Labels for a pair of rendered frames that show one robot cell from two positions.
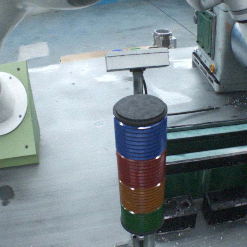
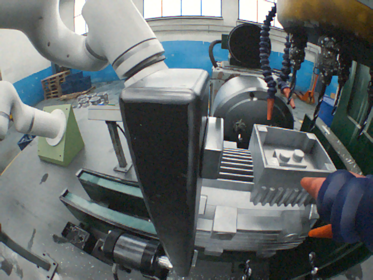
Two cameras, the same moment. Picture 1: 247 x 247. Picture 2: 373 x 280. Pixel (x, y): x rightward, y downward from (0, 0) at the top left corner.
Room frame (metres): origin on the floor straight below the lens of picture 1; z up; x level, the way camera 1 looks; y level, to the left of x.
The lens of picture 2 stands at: (0.47, -0.43, 1.26)
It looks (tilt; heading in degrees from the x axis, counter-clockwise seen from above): 34 degrees down; 16
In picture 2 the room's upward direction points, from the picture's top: straight up
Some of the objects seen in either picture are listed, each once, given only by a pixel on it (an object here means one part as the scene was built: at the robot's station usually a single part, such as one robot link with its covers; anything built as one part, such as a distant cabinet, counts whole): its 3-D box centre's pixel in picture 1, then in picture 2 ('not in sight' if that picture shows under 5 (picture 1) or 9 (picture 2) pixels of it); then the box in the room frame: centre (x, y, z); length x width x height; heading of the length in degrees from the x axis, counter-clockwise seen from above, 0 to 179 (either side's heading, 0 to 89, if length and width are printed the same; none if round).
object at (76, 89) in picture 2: not in sight; (75, 84); (3.93, 4.50, 0.39); 1.20 x 0.80 x 0.79; 109
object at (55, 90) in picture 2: not in sight; (56, 85); (4.02, 6.12, 0.45); 1.26 x 0.86 x 0.89; 101
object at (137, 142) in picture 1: (140, 128); not in sight; (0.32, -0.02, 1.19); 0.06 x 0.06 x 0.04
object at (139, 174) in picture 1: (141, 159); not in sight; (0.32, -0.02, 1.14); 0.06 x 0.06 x 0.04
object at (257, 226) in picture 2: not in sight; (248, 200); (0.65, -0.50, 1.01); 0.20 x 0.19 x 0.19; 93
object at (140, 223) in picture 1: (142, 208); not in sight; (0.32, -0.02, 1.05); 0.06 x 0.06 x 0.04
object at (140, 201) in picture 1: (142, 185); not in sight; (0.32, -0.02, 1.10); 0.06 x 0.06 x 0.04
